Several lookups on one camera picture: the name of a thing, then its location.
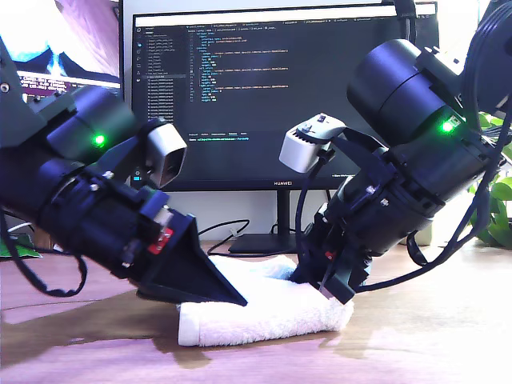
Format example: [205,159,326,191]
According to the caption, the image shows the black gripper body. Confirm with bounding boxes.
[314,170,436,306]
[39,170,174,280]

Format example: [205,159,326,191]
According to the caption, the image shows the pastel printed tea towel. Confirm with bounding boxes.
[178,254,355,348]

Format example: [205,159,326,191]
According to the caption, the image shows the brown cardboard box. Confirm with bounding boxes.
[32,226,55,251]

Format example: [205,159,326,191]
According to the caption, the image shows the green foil packet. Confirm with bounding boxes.
[0,234,42,259]

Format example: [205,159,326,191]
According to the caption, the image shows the green leafy houseplant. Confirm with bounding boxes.
[466,111,512,247]

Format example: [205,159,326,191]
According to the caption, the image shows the black Huawei monitor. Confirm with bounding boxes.
[130,2,445,255]

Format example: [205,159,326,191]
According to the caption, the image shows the black monitor showing terminal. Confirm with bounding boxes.
[0,0,128,121]

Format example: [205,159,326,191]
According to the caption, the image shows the black headphones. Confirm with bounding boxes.
[394,0,418,43]

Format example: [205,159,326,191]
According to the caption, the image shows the thin black stand cable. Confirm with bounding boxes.
[270,223,305,242]

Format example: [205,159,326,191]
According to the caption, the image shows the black camera cable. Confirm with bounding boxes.
[294,154,336,257]

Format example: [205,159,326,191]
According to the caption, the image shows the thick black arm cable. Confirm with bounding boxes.
[355,115,512,292]
[0,207,89,298]

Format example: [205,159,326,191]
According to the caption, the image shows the black looped desk cable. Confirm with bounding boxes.
[198,218,251,258]

